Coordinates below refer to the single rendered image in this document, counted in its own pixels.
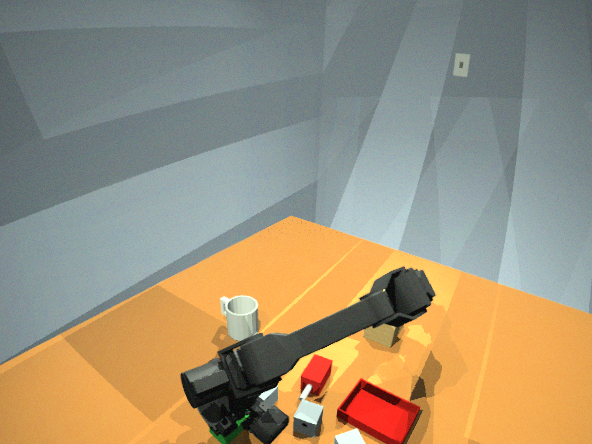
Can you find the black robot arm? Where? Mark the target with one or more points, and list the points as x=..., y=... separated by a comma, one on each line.
x=260, y=361

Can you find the red tray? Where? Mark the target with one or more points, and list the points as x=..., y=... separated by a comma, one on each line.
x=378, y=413

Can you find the red block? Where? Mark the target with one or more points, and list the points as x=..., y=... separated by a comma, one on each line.
x=315, y=376

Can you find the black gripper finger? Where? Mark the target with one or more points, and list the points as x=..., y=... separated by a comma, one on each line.
x=247, y=425

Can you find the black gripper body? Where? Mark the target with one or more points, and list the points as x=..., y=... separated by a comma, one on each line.
x=268, y=421

